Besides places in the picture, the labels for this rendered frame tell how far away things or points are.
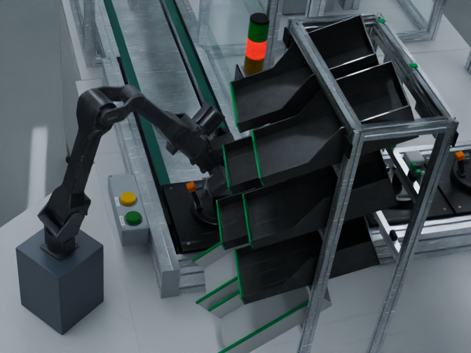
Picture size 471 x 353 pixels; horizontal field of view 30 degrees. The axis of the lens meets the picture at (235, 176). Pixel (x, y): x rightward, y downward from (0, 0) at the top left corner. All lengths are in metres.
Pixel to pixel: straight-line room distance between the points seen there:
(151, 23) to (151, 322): 1.22
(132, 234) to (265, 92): 0.67
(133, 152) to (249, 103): 0.78
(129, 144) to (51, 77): 1.91
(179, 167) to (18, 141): 1.61
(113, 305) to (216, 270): 0.29
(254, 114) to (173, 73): 1.15
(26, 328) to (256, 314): 0.56
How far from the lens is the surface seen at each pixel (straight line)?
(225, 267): 2.03
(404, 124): 1.49
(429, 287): 2.34
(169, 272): 2.12
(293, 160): 1.55
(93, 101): 1.80
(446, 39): 3.30
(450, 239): 2.40
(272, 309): 1.89
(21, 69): 4.38
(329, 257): 1.65
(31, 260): 2.01
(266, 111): 1.66
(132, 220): 2.21
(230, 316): 1.97
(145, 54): 2.87
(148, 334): 2.12
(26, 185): 3.74
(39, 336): 2.12
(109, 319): 2.15
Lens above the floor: 2.54
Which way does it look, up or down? 42 degrees down
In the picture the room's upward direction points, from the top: 8 degrees clockwise
